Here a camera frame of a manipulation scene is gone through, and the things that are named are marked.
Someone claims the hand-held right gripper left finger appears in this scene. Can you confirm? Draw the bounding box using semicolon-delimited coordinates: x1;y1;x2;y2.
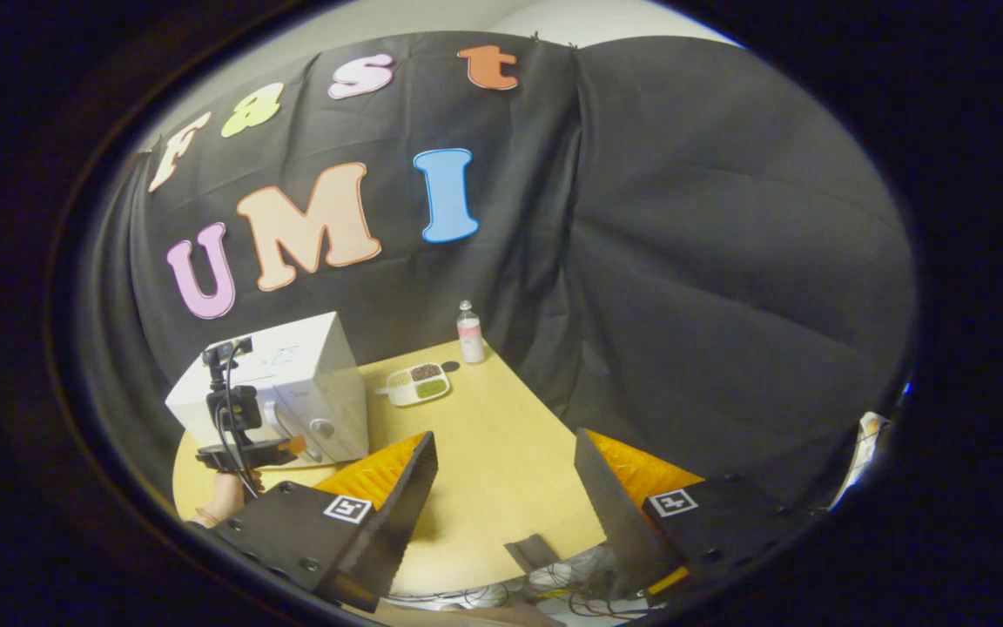
205;430;439;613

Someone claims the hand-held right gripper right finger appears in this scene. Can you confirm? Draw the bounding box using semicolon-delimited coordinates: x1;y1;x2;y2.
575;428;825;602

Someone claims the white microwave oven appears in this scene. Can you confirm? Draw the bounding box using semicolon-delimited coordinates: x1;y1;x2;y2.
165;312;370;467

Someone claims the white divided dish of beans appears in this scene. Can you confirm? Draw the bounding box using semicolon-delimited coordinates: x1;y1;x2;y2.
377;362;452;408

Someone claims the small bottle with pink label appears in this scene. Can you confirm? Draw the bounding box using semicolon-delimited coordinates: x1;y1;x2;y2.
456;300;487;364

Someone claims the white crumpled object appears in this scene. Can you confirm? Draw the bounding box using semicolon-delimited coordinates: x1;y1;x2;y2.
831;412;892;510

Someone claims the tangle of floor cables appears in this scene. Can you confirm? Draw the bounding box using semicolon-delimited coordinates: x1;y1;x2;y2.
384;544;650;621

